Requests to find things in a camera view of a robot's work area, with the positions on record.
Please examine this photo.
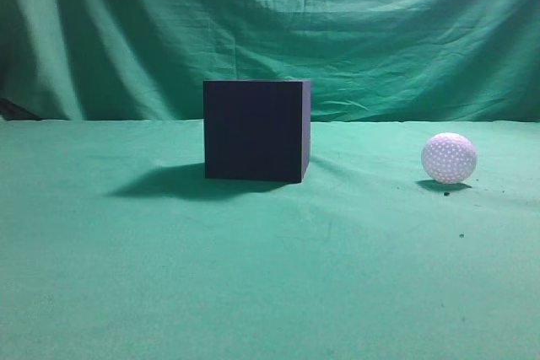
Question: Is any dark blue cube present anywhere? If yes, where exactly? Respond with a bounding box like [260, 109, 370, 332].
[202, 79, 312, 183]

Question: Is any green cloth backdrop and cover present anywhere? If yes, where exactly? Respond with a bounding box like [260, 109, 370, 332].
[1, 0, 539, 359]

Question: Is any white dimpled golf ball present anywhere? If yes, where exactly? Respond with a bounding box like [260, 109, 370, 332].
[421, 132, 478, 184]

